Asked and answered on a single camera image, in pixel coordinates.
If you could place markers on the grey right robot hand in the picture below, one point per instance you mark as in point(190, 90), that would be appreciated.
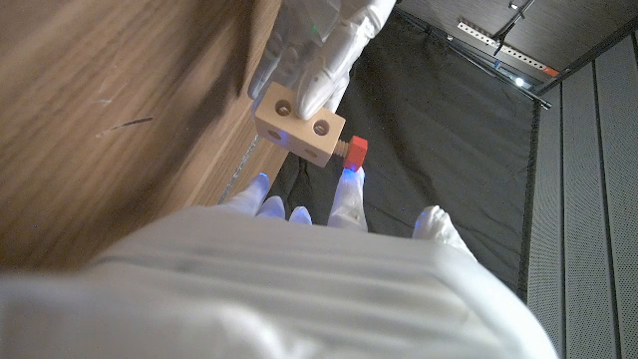
point(274, 294)

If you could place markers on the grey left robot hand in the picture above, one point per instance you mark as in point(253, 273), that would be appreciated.
point(324, 50)

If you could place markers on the wooden block with holes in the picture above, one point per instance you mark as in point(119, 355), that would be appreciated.
point(299, 127)

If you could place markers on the red-headed screw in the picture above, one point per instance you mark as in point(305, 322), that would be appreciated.
point(355, 152)

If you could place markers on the black backdrop curtain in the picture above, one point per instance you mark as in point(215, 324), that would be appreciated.
point(438, 149)

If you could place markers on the perforated metal ceiling rail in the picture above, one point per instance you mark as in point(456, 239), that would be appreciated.
point(503, 47)

